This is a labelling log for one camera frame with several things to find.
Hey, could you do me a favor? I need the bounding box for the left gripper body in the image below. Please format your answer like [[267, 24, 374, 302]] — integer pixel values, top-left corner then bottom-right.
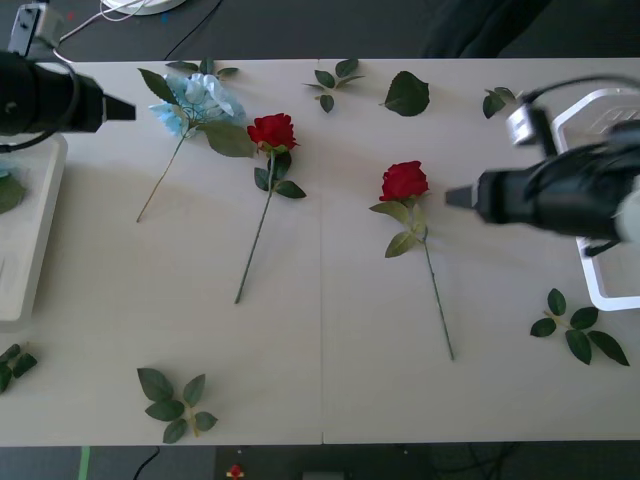
[[67, 68, 108, 134]]

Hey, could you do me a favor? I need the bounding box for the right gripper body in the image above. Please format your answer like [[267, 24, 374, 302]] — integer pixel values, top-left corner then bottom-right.
[[476, 167, 539, 227]]

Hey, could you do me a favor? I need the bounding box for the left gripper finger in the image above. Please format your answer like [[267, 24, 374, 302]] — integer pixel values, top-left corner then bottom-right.
[[103, 92, 137, 124]]

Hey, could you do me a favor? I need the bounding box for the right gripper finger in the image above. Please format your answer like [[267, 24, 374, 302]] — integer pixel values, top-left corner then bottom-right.
[[444, 183, 480, 211]]

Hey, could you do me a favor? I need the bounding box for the red rose with pale leaves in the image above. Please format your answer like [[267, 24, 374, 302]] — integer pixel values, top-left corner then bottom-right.
[[368, 160, 456, 362]]

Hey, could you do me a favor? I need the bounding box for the pale blue flower green stem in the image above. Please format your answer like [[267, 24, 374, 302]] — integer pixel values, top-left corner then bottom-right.
[[135, 67, 256, 224]]

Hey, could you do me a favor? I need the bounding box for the loose green leaf twig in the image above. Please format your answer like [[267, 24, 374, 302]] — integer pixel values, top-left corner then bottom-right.
[[482, 86, 524, 120], [302, 57, 366, 114], [0, 342, 39, 395], [529, 287, 631, 368], [136, 367, 219, 445], [164, 57, 240, 81]]

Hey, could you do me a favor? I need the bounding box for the white round base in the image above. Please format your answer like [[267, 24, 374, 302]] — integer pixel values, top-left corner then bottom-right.
[[102, 0, 189, 16]]

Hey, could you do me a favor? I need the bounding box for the single large green leaf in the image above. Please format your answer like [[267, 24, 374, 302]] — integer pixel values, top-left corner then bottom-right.
[[378, 70, 431, 118]]

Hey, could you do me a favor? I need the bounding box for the pale blue flower green leaf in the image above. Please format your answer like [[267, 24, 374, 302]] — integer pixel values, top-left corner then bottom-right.
[[0, 167, 28, 216]]

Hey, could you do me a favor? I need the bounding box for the shallow white box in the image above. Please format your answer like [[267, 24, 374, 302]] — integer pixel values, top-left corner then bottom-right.
[[552, 88, 640, 311], [0, 132, 69, 334]]

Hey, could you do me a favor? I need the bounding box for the red rose with green stem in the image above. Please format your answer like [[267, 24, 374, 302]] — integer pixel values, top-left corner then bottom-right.
[[233, 113, 308, 305]]

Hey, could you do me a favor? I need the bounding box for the person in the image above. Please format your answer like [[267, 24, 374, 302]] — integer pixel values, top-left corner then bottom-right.
[[419, 0, 556, 60]]

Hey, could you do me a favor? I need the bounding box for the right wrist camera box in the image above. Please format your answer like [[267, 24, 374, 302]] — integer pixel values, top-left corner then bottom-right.
[[505, 102, 549, 147]]

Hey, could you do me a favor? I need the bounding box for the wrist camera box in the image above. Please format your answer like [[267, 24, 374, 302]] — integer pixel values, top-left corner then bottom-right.
[[8, 4, 65, 56], [505, 102, 549, 147]]

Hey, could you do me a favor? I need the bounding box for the white cable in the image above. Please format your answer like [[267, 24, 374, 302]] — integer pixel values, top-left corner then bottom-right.
[[51, 0, 151, 64]]

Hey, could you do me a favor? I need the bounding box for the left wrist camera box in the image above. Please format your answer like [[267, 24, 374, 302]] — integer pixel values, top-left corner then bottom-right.
[[8, 4, 65, 56]]

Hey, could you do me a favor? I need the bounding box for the black floor cable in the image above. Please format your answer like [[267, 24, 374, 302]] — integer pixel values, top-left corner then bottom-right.
[[133, 446, 161, 480]]

